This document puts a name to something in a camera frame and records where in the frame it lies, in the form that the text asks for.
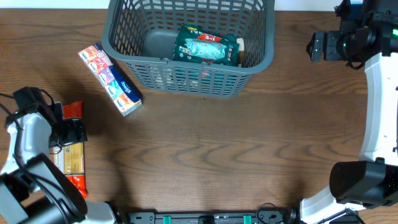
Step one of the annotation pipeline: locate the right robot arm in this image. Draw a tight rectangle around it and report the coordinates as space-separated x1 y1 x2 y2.
299 0 397 223

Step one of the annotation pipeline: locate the mint green wipes packet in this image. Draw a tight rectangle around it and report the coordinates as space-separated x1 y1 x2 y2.
179 39 226 60

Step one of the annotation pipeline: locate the brown cookie pouch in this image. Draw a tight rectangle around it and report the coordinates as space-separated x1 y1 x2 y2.
236 38 245 66

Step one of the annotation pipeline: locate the Kleenex tissue multipack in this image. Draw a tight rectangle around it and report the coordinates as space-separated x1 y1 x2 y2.
78 43 142 116

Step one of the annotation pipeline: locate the left black cable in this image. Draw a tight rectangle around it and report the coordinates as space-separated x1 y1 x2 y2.
0 91 63 187

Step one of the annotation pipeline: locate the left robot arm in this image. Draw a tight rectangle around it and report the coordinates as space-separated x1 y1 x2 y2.
1 86 122 223

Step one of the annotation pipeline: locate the beige paper pouch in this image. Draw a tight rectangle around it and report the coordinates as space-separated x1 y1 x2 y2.
150 67 199 93

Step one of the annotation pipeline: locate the orange spaghetti packet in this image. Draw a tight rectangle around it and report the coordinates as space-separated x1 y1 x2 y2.
49 100 88 199

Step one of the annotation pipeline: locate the green Nescafe coffee bag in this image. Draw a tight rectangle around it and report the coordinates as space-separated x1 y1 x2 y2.
172 24 239 67

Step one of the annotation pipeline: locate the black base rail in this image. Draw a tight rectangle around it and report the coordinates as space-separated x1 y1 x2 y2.
126 203 305 224

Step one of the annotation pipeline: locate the grey plastic lattice basket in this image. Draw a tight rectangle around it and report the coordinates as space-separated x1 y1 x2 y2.
101 0 275 97

